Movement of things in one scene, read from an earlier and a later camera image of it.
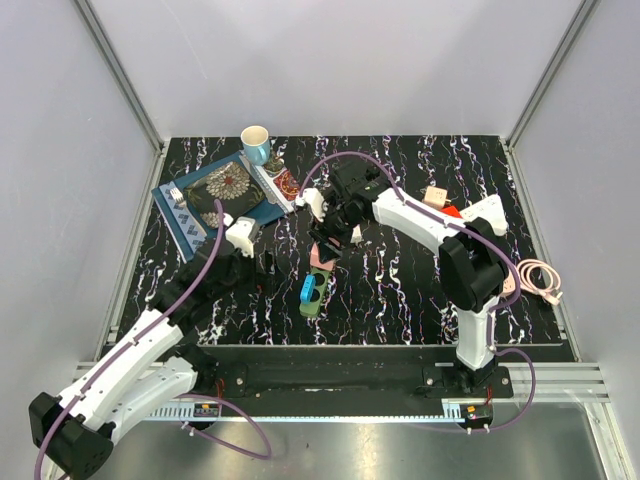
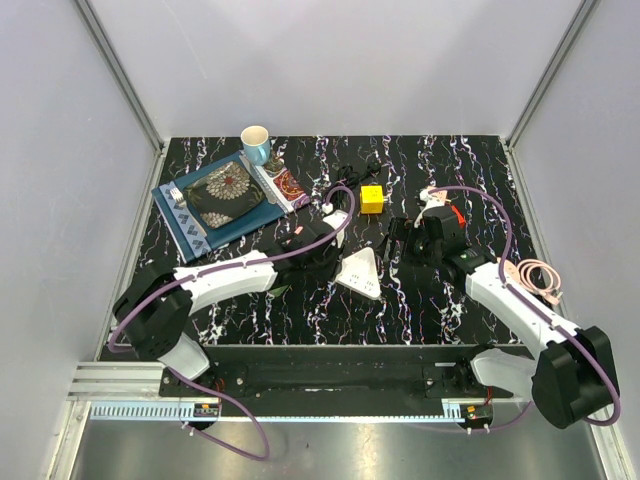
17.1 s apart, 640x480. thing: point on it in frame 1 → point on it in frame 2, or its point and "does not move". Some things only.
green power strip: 320,287 → 278,291
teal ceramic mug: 256,144 does not move
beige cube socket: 436,197 does not move
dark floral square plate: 235,187 does not move
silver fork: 178,197 does not move
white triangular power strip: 491,209 → 358,272
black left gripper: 260,282 → 330,273
